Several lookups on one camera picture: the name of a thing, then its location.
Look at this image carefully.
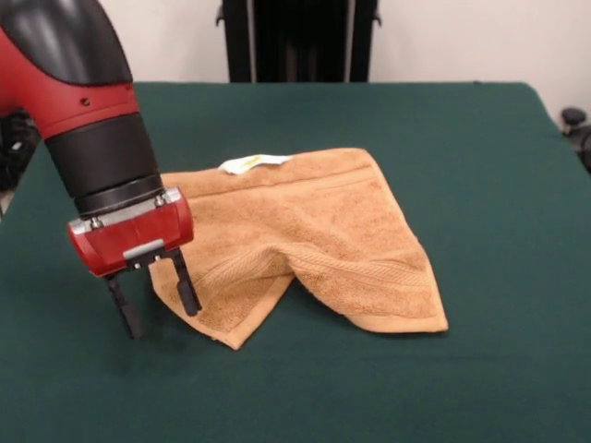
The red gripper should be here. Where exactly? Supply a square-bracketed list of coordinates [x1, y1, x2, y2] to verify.
[67, 186, 203, 341]

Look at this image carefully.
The tan terry towel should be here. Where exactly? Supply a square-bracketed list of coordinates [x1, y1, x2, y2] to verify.
[148, 147, 450, 351]

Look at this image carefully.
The dark green table cloth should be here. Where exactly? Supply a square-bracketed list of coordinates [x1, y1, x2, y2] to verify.
[0, 81, 591, 443]

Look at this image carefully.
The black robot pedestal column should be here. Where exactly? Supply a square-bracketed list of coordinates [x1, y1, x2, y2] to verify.
[214, 0, 384, 84]

